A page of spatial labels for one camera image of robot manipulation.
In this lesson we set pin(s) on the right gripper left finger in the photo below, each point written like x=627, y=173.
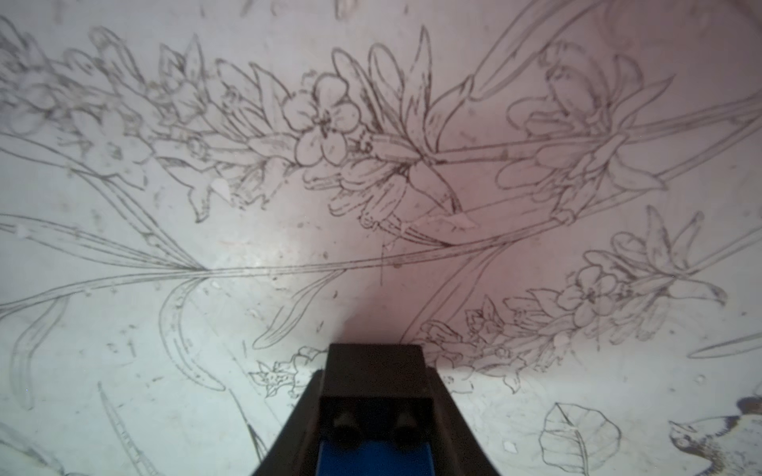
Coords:
x=295, y=451

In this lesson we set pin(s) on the blue lego brick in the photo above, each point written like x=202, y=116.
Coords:
x=374, y=458

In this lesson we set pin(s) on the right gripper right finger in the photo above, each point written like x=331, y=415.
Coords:
x=456, y=452

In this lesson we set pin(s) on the black lego brick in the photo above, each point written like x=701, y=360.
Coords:
x=375, y=392

